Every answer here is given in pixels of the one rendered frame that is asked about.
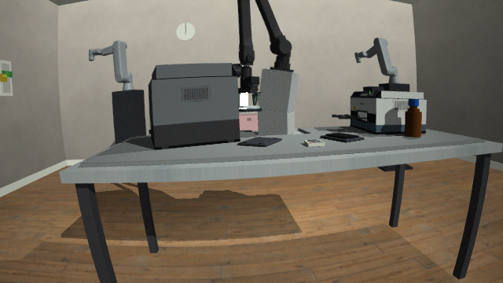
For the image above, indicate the brown bottle with blue cap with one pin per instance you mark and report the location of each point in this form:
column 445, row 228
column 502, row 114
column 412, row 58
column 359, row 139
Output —
column 413, row 119

